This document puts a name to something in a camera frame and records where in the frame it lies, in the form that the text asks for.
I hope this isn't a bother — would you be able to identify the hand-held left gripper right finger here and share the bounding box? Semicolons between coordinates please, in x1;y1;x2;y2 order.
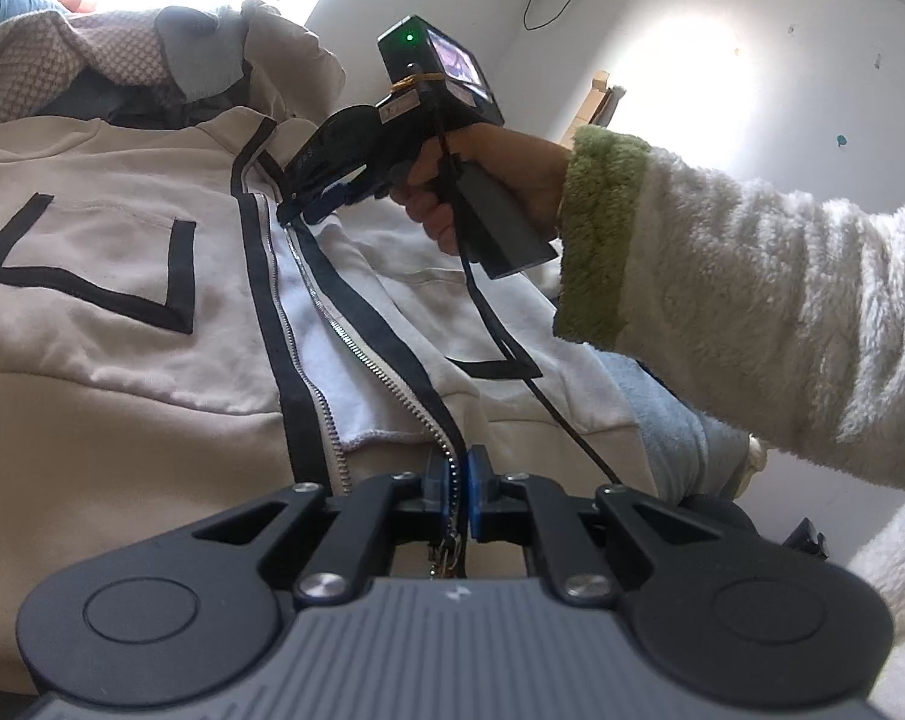
468;446;724;605

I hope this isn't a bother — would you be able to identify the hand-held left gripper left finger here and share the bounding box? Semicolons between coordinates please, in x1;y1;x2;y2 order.
192;454;461;605

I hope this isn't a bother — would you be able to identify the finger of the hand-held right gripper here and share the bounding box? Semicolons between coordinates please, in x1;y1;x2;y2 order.
276;165;382;227

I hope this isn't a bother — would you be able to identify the beige zip jacket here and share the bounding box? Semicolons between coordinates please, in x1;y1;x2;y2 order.
0;109;660;698

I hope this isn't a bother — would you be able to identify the person's right hand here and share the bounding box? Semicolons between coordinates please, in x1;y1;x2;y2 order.
388;124;574;260

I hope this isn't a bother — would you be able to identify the tall cardboard box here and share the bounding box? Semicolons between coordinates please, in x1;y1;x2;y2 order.
568;69;626;147

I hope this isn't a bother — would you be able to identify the grey crumpled garment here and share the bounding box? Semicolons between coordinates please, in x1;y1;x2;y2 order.
156;4;254;102

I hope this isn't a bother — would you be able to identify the grey-blue bed blanket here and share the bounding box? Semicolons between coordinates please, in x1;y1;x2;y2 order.
573;349;757;503

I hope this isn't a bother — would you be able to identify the dark blue-grey garment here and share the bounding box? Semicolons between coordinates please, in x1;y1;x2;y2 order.
40;67;236;125

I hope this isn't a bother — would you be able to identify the checkered knit garment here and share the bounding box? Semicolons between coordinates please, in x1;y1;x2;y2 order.
0;11;179;128

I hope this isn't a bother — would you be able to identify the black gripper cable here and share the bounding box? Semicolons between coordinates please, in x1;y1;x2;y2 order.
437;127;626;488

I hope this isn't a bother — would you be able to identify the cream bed footboard post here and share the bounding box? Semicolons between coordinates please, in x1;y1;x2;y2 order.
730;435;769;496

